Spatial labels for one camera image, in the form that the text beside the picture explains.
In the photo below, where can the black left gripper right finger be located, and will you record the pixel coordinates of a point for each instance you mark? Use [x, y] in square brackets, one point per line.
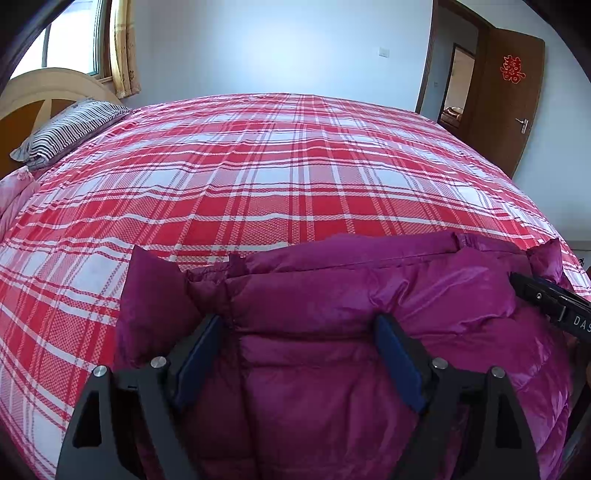
[496, 440]

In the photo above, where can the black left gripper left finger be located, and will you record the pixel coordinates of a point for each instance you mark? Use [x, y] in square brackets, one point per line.
[118, 409]

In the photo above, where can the magenta quilted down jacket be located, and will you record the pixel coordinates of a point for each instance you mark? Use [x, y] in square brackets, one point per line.
[299, 390]

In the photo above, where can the brown wooden door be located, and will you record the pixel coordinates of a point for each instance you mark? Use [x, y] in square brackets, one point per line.
[493, 132]

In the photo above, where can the red double happiness sticker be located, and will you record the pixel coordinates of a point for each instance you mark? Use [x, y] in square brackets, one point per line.
[511, 69]

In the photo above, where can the red white plaid bedsheet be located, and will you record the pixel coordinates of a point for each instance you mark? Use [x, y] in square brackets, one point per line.
[195, 182]

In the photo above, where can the pink floral folded quilt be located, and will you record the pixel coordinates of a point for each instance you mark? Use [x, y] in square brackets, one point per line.
[16, 190]

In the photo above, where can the grey striped pillow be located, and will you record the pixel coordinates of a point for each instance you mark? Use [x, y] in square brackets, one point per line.
[66, 131]

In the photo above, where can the cream wooden headboard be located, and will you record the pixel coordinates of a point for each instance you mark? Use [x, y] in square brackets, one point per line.
[31, 99]

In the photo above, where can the yellow curtain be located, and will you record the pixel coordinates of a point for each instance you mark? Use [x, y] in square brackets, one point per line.
[122, 51]

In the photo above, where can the silver door handle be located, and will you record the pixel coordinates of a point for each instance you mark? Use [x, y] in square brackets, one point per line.
[524, 124]

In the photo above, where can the brown door frame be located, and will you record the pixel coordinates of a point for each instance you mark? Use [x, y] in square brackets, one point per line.
[454, 66]

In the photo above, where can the window with frame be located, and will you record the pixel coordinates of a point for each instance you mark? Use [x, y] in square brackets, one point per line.
[78, 39]

